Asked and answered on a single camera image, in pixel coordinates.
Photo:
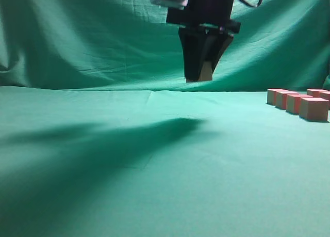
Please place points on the pink cube column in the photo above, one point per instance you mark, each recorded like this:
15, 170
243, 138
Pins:
206, 72
314, 109
281, 98
271, 95
315, 92
325, 95
294, 101

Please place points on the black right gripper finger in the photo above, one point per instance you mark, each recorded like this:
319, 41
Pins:
193, 43
217, 49

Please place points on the green cloth backdrop and cover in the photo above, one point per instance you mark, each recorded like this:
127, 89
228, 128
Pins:
102, 136

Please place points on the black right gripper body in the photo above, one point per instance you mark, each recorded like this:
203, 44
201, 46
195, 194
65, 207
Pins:
213, 16

